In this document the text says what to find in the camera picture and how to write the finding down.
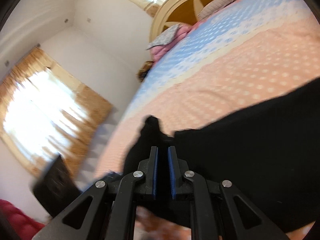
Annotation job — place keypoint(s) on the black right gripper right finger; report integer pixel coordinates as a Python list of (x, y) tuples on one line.
[(217, 210)]

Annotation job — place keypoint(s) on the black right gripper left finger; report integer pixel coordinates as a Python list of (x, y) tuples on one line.
[(106, 209)]

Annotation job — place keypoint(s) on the black pants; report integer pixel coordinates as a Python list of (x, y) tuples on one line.
[(270, 151)]

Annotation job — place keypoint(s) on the right hand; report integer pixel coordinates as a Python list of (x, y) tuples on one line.
[(148, 226)]

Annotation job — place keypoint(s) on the beige side window curtain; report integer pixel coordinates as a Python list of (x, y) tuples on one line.
[(46, 112)]

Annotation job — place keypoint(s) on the brown plush toy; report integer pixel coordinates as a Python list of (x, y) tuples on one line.
[(143, 71)]

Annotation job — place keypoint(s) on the pink folded blanket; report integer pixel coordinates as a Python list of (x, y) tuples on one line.
[(159, 51)]

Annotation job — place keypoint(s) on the pink blue dotted bedspread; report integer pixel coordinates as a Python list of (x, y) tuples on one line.
[(250, 52)]

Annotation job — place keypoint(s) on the grey patterned pillow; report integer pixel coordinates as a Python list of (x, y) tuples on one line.
[(164, 38)]

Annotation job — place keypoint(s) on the cream wooden headboard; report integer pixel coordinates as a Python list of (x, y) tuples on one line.
[(173, 12)]

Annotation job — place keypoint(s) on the striped pillow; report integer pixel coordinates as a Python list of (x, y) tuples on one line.
[(213, 7)]

